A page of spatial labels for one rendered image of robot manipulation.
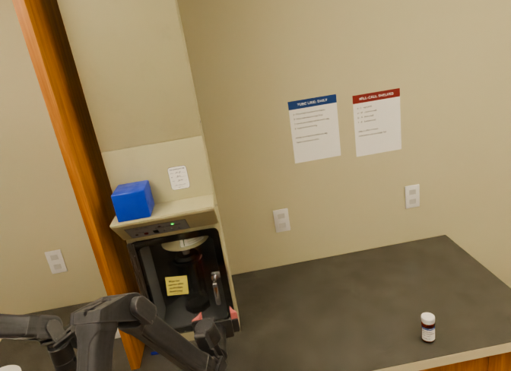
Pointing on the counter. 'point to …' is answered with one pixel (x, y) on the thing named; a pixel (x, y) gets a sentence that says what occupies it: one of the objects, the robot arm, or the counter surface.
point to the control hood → (199, 205)
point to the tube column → (131, 64)
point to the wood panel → (76, 141)
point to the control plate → (157, 228)
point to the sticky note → (176, 285)
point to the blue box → (133, 201)
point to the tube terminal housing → (151, 173)
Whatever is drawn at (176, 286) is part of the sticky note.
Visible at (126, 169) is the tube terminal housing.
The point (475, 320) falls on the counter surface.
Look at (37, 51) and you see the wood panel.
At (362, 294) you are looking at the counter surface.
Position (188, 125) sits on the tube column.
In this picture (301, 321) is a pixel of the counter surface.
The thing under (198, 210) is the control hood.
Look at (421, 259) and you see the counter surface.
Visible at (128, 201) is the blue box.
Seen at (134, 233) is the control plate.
